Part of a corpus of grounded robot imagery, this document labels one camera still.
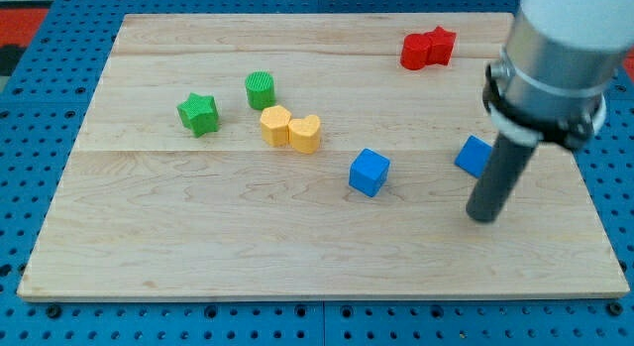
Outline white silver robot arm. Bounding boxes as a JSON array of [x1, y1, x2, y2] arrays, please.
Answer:
[[482, 0, 633, 151]]

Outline blue cube block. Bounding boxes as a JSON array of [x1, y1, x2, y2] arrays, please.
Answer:
[[349, 149, 390, 197]]

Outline blue triangle block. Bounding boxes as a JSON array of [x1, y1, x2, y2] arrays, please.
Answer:
[[454, 135, 492, 178]]

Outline yellow heart block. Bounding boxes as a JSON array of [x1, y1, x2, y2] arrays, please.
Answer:
[[288, 115, 321, 154]]

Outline yellow hexagon block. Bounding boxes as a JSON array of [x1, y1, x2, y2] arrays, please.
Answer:
[[260, 105, 292, 147]]

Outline light wooden board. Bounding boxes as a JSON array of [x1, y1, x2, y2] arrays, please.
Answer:
[[17, 13, 629, 302]]

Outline green cylinder block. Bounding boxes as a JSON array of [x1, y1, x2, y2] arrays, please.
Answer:
[[245, 71, 276, 110]]

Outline green star block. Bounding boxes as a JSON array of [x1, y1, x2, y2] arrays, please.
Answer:
[[177, 93, 219, 138]]

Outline red cylinder block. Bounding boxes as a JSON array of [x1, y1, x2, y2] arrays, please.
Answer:
[[400, 34, 432, 70]]

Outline red star block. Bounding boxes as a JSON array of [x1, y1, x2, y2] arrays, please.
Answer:
[[425, 26, 457, 65]]

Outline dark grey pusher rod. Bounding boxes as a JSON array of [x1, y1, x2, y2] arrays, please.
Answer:
[[466, 133, 536, 223]]

